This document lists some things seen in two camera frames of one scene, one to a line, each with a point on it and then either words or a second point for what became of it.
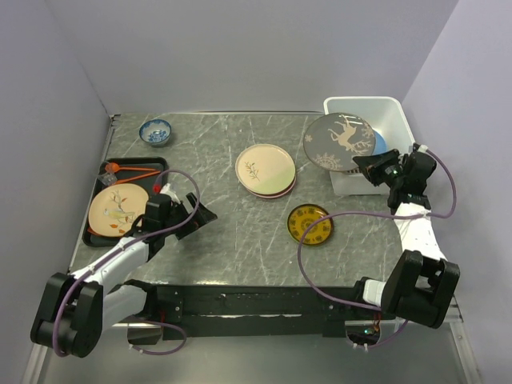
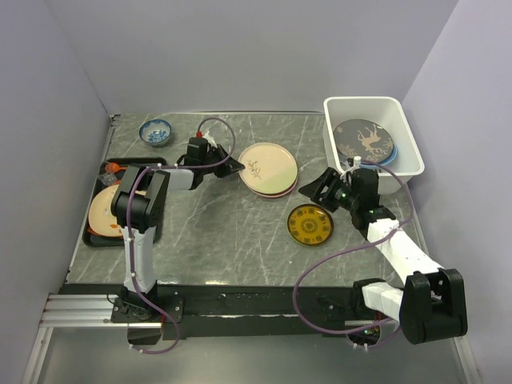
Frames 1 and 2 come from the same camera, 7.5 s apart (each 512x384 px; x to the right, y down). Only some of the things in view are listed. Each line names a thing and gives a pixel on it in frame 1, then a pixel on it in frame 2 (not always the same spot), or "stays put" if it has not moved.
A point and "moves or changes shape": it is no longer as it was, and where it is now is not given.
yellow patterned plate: (302, 217) stays put
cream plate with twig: (265, 169) stays put
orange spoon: (113, 167) stays put
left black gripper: (203, 217) to (230, 166)
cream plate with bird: (114, 210) stays put
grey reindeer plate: (332, 141) moves or changes shape
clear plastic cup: (109, 178) stays put
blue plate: (379, 144) moves or changes shape
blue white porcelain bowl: (155, 131) stays put
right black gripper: (374, 164) to (329, 177)
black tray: (144, 171) stays put
